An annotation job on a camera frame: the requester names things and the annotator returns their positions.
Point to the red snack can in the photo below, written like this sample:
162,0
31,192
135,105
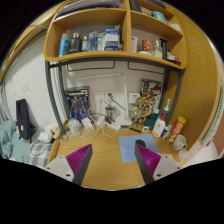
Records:
176,129

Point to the colourful figure box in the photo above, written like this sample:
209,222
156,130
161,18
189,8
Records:
151,91

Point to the white wall socket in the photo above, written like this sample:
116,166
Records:
100,97

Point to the white charger block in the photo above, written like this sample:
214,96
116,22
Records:
87,123

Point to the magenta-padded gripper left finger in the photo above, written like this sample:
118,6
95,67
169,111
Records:
78,160

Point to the wooden shelf unit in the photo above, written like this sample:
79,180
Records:
123,30

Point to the robot model kit box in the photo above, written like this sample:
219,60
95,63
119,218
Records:
77,100

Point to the white mug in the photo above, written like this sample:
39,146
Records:
179,142

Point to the blue-tipped nozzle bottle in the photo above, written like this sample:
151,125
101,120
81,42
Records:
166,111

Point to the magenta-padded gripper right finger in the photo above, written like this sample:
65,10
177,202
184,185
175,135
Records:
148,160

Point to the metal cup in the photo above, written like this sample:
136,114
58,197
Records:
110,114

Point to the white wall-mounted box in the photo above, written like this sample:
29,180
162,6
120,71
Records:
134,98

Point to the white red-pump lotion bottle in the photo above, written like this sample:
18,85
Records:
159,128

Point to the white tissue pile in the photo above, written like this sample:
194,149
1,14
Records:
46,135

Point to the white power strip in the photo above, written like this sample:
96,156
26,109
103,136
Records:
111,125

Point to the brown tree creature figurine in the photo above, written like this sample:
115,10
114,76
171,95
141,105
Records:
140,113

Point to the clear lidded plastic container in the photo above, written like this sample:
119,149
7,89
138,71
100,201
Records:
74,126

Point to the light blue mouse pad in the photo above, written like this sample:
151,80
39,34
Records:
128,148

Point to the plaid bedding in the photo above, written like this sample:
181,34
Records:
13,146

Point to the grey metal shelf frame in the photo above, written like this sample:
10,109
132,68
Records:
53,100

